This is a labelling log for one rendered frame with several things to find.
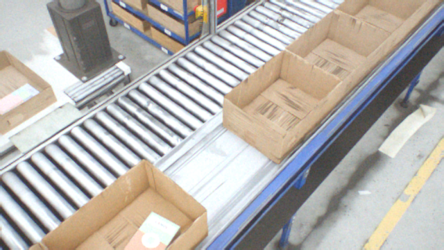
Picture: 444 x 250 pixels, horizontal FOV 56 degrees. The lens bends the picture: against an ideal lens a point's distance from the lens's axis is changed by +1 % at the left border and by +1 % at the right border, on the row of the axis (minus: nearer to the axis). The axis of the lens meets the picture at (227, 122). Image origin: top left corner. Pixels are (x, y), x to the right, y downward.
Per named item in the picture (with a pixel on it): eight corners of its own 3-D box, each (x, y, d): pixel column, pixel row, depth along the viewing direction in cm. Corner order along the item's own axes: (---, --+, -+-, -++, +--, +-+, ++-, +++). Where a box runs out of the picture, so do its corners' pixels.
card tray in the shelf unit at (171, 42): (151, 37, 327) (150, 26, 319) (179, 19, 342) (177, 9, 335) (189, 60, 310) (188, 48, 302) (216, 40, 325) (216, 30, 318)
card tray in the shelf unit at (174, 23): (148, 15, 312) (146, 3, 304) (177, -2, 327) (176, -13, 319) (186, 38, 295) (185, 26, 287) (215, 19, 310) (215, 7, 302)
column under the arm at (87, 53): (53, 59, 216) (30, 3, 191) (95, 37, 228) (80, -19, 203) (83, 83, 204) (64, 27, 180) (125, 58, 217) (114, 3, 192)
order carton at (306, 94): (279, 77, 191) (284, 48, 178) (334, 109, 178) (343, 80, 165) (221, 126, 171) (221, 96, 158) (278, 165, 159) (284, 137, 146)
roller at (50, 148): (46, 152, 184) (55, 144, 185) (122, 225, 162) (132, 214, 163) (39, 147, 180) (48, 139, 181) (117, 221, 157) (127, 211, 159)
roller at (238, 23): (237, 21, 247) (236, 16, 242) (311, 61, 224) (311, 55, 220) (232, 27, 245) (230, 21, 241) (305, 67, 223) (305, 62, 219)
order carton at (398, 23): (367, 4, 230) (376, -24, 217) (417, 26, 217) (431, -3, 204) (327, 37, 210) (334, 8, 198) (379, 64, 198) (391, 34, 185)
